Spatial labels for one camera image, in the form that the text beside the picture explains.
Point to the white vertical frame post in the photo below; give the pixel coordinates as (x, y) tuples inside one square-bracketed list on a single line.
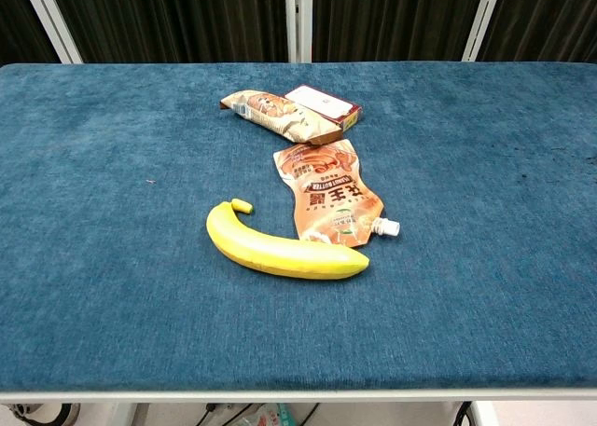
[(298, 20)]

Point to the black and grey wheel base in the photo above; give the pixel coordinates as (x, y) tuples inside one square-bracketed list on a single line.
[(42, 413)]

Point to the teal and white package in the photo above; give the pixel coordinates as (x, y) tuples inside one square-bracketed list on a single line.
[(268, 414)]

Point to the white table leg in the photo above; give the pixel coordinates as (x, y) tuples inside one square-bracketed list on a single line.
[(485, 414)]

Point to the blue velvet table cloth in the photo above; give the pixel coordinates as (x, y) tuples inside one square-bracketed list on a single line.
[(93, 258)]

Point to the orange peanut butter spout pouch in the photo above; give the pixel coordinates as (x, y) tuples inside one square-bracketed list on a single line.
[(326, 188)]

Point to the red and white carton box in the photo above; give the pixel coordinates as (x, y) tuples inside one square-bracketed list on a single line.
[(326, 102)]

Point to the dark pleated curtain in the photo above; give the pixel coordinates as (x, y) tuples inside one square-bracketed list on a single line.
[(186, 16)]

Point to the yellow banana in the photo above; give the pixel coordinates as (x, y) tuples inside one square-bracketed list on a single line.
[(280, 253)]

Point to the beige snack packet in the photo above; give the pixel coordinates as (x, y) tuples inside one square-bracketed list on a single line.
[(280, 114)]

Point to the white slanted frame post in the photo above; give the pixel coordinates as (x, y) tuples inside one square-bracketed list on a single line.
[(51, 18), (482, 18)]

